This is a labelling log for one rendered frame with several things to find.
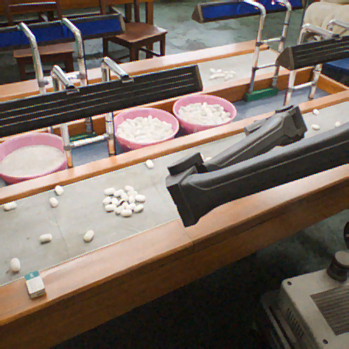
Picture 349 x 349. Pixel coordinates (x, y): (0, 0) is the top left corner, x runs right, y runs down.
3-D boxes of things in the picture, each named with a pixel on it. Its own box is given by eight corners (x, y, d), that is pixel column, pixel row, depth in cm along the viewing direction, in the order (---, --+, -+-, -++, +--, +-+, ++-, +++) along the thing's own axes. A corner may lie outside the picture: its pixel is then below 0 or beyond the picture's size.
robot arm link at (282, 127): (202, 219, 69) (178, 164, 67) (183, 220, 73) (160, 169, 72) (315, 135, 95) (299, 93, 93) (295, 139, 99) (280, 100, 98)
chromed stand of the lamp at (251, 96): (276, 94, 197) (297, 2, 170) (246, 102, 189) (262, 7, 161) (253, 80, 210) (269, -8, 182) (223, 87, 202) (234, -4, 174)
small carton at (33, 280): (46, 293, 90) (44, 287, 89) (31, 299, 89) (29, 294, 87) (40, 274, 94) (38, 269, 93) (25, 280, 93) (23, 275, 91)
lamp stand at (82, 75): (97, 141, 157) (86, 30, 130) (48, 154, 149) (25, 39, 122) (82, 120, 170) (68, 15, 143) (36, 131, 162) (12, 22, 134)
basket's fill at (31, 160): (75, 181, 135) (73, 168, 132) (9, 201, 126) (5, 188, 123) (57, 149, 151) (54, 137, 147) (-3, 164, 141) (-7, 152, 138)
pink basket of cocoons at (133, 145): (191, 142, 159) (192, 122, 153) (147, 172, 142) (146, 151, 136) (143, 121, 172) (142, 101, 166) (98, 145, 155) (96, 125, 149)
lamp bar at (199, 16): (304, 8, 192) (308, -7, 188) (200, 24, 167) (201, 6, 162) (293, 5, 198) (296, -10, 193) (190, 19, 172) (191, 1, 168)
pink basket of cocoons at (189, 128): (245, 135, 165) (248, 116, 159) (192, 151, 154) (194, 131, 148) (210, 108, 183) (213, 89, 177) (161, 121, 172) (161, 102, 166)
